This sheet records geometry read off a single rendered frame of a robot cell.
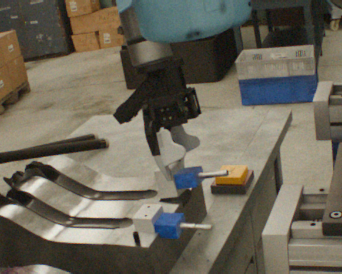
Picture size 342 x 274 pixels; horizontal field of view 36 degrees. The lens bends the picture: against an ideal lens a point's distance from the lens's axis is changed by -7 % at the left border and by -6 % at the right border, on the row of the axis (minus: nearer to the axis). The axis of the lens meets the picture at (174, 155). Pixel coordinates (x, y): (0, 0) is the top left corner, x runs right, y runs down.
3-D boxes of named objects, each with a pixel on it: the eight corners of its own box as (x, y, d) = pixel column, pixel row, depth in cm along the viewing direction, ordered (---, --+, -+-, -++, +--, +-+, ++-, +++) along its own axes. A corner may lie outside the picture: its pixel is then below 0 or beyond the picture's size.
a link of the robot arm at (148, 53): (120, 48, 95) (140, 43, 102) (126, 72, 96) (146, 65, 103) (156, 38, 92) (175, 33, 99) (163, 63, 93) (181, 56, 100)
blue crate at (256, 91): (319, 86, 433) (316, 61, 424) (316, 103, 397) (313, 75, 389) (249, 90, 454) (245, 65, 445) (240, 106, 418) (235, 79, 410)
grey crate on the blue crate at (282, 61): (316, 62, 424) (314, 44, 419) (314, 76, 389) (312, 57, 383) (245, 66, 445) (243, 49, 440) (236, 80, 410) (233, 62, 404)
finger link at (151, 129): (156, 155, 96) (148, 105, 96) (148, 157, 97) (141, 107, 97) (168, 154, 100) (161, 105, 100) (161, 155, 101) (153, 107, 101)
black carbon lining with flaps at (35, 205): (163, 198, 108) (153, 153, 104) (128, 242, 95) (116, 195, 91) (28, 193, 122) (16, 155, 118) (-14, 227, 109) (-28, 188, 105)
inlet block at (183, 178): (234, 182, 101) (228, 154, 100) (226, 191, 97) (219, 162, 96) (171, 189, 107) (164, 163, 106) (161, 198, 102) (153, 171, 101)
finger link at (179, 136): (205, 167, 103) (188, 123, 99) (176, 171, 106) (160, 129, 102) (209, 158, 105) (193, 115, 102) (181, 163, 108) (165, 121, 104)
